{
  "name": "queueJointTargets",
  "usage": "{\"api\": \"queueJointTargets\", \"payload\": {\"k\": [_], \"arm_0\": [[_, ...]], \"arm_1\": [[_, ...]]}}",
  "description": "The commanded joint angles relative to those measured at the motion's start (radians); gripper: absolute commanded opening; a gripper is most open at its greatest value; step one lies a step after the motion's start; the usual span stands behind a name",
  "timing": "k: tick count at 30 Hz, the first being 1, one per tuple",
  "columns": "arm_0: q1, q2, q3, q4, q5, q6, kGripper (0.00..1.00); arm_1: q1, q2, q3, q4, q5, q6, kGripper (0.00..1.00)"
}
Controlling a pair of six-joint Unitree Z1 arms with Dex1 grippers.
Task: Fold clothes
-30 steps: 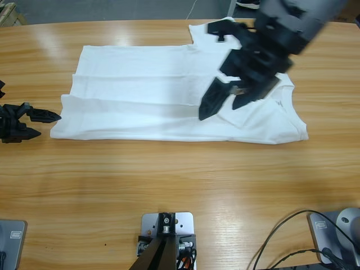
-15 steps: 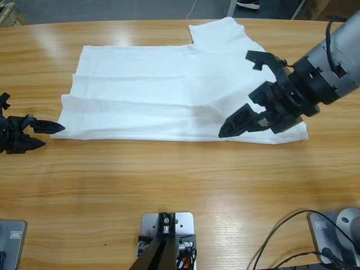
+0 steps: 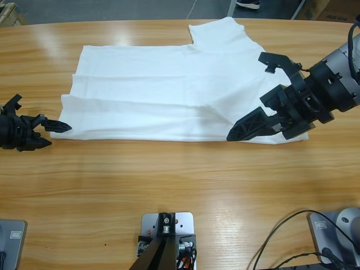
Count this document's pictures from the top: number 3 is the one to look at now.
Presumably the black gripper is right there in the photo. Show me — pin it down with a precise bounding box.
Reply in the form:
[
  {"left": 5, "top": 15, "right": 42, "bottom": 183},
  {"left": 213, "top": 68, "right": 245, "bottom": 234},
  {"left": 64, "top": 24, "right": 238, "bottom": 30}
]
[
  {"left": 226, "top": 60, "right": 357, "bottom": 142},
  {"left": 0, "top": 112, "right": 73, "bottom": 152}
]

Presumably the white T-shirt black logo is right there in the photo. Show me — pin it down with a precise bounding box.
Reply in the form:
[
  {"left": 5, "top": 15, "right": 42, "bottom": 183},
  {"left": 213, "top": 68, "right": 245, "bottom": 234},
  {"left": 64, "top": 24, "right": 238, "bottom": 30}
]
[{"left": 49, "top": 16, "right": 310, "bottom": 147}]

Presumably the white mounting plate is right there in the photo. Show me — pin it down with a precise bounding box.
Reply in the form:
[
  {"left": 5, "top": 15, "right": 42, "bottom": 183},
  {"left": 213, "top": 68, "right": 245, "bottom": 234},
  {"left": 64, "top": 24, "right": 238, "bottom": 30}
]
[{"left": 140, "top": 212, "right": 197, "bottom": 270}]

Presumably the white upright metal leg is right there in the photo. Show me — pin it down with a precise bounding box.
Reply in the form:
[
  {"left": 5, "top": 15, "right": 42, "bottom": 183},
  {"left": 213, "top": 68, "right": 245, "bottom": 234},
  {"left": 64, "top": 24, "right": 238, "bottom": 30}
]
[{"left": 227, "top": 0, "right": 240, "bottom": 17}]

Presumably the wooden pallet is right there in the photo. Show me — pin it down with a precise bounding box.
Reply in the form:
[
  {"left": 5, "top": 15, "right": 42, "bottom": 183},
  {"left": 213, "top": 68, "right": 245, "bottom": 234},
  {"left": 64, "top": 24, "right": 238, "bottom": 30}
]
[{"left": 0, "top": 0, "right": 28, "bottom": 28}]

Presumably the white slanted metal leg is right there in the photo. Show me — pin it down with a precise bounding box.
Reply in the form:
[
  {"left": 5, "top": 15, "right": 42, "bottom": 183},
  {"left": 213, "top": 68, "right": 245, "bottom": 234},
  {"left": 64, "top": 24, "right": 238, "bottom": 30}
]
[{"left": 290, "top": 0, "right": 307, "bottom": 20}]

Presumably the cardboard box green print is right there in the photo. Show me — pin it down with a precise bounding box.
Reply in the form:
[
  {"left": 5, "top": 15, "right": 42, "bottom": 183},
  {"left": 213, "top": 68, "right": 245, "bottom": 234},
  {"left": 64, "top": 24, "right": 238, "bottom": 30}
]
[{"left": 298, "top": 0, "right": 321, "bottom": 21}]

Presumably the cardboard box black lettering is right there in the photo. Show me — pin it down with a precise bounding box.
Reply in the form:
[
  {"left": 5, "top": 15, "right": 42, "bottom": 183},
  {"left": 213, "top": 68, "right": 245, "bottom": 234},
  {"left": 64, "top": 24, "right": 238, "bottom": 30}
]
[{"left": 316, "top": 0, "right": 360, "bottom": 23}]

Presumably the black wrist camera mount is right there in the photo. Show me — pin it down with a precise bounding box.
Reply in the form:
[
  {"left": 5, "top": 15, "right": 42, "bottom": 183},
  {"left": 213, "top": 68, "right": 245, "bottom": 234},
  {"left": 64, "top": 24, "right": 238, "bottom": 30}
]
[
  {"left": 258, "top": 52, "right": 304, "bottom": 85},
  {"left": 4, "top": 94, "right": 23, "bottom": 113}
]

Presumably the grey base with cables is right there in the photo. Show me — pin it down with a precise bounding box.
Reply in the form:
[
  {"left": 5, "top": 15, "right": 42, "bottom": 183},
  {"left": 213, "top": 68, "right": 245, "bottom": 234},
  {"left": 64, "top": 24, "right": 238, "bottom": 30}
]
[{"left": 247, "top": 209, "right": 360, "bottom": 270}]

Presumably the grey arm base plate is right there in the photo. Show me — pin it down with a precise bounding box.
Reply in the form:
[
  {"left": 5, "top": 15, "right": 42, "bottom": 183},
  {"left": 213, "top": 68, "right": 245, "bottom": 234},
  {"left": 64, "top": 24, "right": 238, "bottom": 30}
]
[
  {"left": 307, "top": 208, "right": 360, "bottom": 265},
  {"left": 0, "top": 219, "right": 28, "bottom": 270}
]

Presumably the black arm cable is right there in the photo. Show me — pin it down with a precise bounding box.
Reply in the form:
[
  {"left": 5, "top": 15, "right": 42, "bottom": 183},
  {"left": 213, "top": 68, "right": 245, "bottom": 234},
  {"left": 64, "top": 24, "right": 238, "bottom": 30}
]
[{"left": 347, "top": 21, "right": 360, "bottom": 78}]

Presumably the thin white floor cable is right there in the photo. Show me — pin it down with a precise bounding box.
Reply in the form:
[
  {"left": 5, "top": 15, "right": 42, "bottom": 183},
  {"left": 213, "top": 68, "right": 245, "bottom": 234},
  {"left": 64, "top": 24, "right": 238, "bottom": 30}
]
[{"left": 187, "top": 0, "right": 199, "bottom": 19}]

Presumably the black corner bracket silver knob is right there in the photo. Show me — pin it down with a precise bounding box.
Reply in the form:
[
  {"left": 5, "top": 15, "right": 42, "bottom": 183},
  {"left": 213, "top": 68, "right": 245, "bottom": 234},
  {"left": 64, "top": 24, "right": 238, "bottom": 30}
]
[
  {"left": 175, "top": 233, "right": 197, "bottom": 255},
  {"left": 136, "top": 235, "right": 155, "bottom": 257}
]

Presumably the thin brown twisted cable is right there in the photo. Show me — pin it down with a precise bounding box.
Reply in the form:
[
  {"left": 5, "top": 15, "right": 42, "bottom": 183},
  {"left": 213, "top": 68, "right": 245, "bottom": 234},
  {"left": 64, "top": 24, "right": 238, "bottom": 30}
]
[{"left": 277, "top": 251, "right": 324, "bottom": 270}]

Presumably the orange and black wire bundle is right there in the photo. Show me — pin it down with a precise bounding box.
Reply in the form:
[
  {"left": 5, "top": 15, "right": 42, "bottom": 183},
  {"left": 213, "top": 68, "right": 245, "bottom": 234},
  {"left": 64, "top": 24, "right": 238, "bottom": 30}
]
[{"left": 176, "top": 249, "right": 198, "bottom": 270}]

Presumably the black plug cable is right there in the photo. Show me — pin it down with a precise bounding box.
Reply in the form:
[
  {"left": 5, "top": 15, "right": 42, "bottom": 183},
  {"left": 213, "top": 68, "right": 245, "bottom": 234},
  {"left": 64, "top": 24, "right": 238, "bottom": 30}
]
[{"left": 321, "top": 246, "right": 360, "bottom": 270}]

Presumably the dark camera post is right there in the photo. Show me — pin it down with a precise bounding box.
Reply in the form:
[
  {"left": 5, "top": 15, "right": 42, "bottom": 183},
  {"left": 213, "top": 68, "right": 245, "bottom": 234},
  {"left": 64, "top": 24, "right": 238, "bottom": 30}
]
[{"left": 131, "top": 213, "right": 181, "bottom": 270}]

